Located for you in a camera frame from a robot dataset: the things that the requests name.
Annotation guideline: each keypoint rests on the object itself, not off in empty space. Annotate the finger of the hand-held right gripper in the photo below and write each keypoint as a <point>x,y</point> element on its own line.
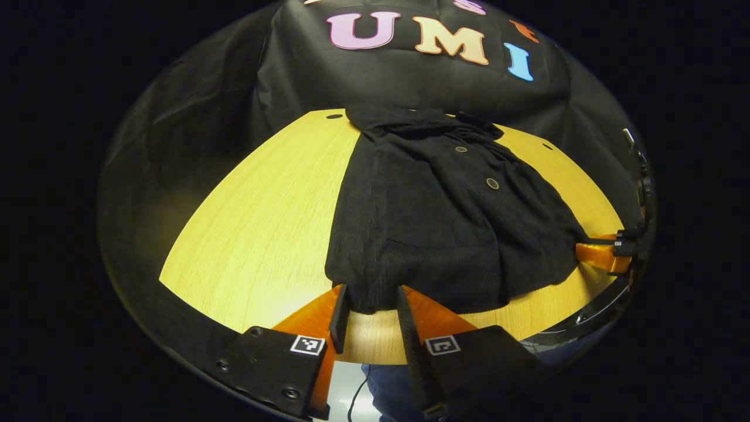
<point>597,255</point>

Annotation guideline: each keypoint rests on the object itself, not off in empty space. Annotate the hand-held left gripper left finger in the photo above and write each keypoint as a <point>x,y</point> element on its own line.
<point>340,319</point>

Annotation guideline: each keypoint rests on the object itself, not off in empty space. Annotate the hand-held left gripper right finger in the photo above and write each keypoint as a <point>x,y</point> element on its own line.
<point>413,351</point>

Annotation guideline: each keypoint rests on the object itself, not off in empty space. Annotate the black button shirt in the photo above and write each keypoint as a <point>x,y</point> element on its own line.
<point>439,223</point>

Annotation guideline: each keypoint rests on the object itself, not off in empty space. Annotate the person's blue jeans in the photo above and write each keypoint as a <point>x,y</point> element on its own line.
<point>392,392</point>

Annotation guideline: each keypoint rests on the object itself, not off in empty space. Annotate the black backdrop cloth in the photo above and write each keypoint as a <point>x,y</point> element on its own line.
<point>293,76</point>

